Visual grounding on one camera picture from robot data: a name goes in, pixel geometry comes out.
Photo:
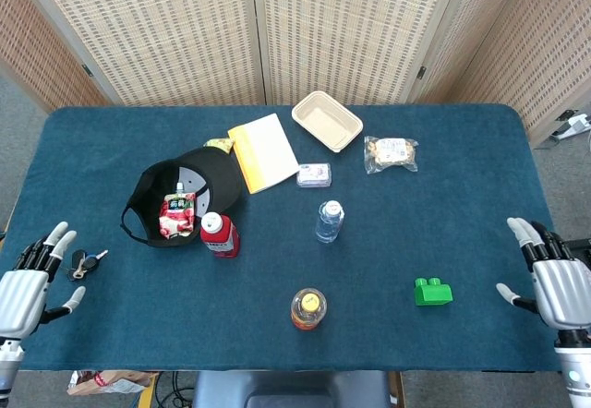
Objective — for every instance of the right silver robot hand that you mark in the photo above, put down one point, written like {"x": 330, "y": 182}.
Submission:
{"x": 563, "y": 292}

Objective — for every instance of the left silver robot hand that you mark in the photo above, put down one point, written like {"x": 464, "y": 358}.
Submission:
{"x": 23, "y": 292}

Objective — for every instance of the red bottle white cap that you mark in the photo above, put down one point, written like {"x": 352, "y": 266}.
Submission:
{"x": 226, "y": 242}

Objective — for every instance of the clear water bottle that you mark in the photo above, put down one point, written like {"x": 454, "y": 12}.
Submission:
{"x": 329, "y": 225}

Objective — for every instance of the dark robot base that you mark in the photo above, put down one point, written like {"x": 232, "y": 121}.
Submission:
{"x": 291, "y": 389}

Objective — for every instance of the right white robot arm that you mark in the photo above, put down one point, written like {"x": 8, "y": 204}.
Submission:
{"x": 575, "y": 371}

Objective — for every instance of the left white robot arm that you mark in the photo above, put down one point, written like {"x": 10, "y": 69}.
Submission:
{"x": 8, "y": 366}

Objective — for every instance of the black equipment edge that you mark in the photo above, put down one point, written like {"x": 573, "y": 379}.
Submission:
{"x": 582, "y": 244}

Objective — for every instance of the bunch of keys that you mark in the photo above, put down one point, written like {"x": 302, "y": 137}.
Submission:
{"x": 88, "y": 264}

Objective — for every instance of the green toy brick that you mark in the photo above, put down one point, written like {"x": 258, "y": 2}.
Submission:
{"x": 431, "y": 293}

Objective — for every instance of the blue felt tablecloth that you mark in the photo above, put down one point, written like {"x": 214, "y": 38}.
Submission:
{"x": 415, "y": 223}

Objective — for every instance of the white power strip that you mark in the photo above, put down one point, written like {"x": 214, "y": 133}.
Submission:
{"x": 575, "y": 126}

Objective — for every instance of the red jelly drink pouch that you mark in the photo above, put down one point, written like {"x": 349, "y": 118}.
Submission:
{"x": 177, "y": 216}

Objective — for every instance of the clear bag of snacks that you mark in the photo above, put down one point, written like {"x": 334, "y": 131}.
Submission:
{"x": 391, "y": 154}

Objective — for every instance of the black screen hinge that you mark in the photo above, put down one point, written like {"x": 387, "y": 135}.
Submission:
{"x": 88, "y": 70}
{"x": 421, "y": 72}

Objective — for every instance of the black baseball cap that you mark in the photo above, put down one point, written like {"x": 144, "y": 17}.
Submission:
{"x": 221, "y": 172}

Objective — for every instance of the yellow green snack packet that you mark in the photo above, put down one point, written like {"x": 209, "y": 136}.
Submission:
{"x": 219, "y": 144}

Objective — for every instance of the orange drink bottle yellow cap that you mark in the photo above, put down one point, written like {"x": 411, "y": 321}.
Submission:
{"x": 308, "y": 308}

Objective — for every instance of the small tissue pack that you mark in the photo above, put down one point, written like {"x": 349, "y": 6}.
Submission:
{"x": 314, "y": 175}

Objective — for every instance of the yellow white notebook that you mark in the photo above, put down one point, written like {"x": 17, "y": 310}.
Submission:
{"x": 265, "y": 154}

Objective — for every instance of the beige paper food tray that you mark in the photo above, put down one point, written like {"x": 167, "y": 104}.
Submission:
{"x": 325, "y": 119}

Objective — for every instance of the woven folding screen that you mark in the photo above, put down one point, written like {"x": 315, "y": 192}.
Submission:
{"x": 184, "y": 34}

